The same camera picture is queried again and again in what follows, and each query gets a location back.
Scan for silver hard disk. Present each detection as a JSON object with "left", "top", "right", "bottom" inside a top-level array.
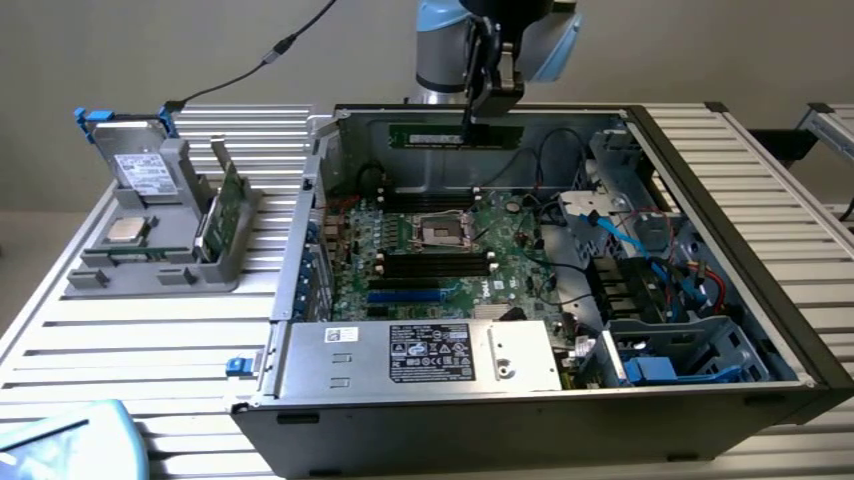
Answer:
[{"left": 91, "top": 119, "right": 183, "bottom": 199}]

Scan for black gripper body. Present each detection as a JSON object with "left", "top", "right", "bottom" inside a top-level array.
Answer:
[{"left": 460, "top": 0, "right": 557, "bottom": 21}]

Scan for black open PC case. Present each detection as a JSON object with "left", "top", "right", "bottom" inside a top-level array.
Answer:
[{"left": 230, "top": 102, "right": 854, "bottom": 479}]

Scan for grey cable adapter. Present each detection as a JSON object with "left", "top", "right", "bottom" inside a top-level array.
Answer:
[{"left": 259, "top": 35, "right": 299, "bottom": 66}]

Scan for silver CPU chip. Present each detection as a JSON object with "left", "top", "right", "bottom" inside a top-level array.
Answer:
[{"left": 106, "top": 217, "right": 146, "bottom": 244}]

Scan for CPU socket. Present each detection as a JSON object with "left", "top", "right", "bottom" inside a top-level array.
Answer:
[{"left": 399, "top": 212, "right": 484, "bottom": 254}]

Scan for black fan shroud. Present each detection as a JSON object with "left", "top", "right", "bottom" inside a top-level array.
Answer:
[{"left": 586, "top": 254, "right": 676, "bottom": 322}]

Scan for blue SATA wire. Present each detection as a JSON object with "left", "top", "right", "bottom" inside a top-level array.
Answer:
[{"left": 580, "top": 211, "right": 680, "bottom": 306}]

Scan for black camera cable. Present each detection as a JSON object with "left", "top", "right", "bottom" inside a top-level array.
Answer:
[{"left": 163, "top": 0, "right": 339, "bottom": 114}]

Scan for green graphics card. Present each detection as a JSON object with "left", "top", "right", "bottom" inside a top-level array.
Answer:
[{"left": 193, "top": 134, "right": 246, "bottom": 264}]

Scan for green motherboard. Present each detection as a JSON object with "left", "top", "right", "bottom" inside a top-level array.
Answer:
[{"left": 319, "top": 192, "right": 584, "bottom": 347}]

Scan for blue disk bracket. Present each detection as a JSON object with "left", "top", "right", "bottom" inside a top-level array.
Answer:
[{"left": 73, "top": 102, "right": 179, "bottom": 151}]

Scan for thin black looped wire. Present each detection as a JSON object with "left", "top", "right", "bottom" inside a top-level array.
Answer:
[{"left": 533, "top": 128, "right": 597, "bottom": 190}]

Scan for red wire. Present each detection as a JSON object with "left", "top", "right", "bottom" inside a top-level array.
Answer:
[{"left": 693, "top": 258, "right": 730, "bottom": 307}]

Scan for black expansion slot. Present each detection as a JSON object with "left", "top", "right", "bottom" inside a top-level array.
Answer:
[{"left": 367, "top": 278, "right": 444, "bottom": 291}]

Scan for light blue robot joint cap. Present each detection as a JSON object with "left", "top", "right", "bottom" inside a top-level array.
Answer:
[{"left": 0, "top": 398, "right": 150, "bottom": 480}]

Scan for green RAM stick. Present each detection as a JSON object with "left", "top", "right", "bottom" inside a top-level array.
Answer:
[{"left": 389, "top": 123, "right": 526, "bottom": 150}]

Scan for blue case latch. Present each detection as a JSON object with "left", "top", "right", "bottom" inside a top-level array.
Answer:
[{"left": 225, "top": 353, "right": 261, "bottom": 377}]

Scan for grey parts rack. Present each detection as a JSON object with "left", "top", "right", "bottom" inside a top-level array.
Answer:
[{"left": 63, "top": 137, "right": 270, "bottom": 301}]

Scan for metal slat side table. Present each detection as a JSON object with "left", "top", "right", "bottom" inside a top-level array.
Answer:
[{"left": 800, "top": 102, "right": 854, "bottom": 164}]

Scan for grey metal disk bay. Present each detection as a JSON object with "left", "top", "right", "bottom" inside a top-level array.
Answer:
[{"left": 557, "top": 127, "right": 686, "bottom": 261}]

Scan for blue expansion slot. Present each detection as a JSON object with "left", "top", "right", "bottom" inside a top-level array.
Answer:
[{"left": 367, "top": 289, "right": 444, "bottom": 304}]

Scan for silver power supply unit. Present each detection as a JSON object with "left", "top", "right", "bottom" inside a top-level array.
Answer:
[{"left": 270, "top": 319, "right": 566, "bottom": 399}]

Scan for grey drive cage blue tabs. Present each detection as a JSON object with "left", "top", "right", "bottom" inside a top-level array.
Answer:
[{"left": 597, "top": 314, "right": 802, "bottom": 390}]

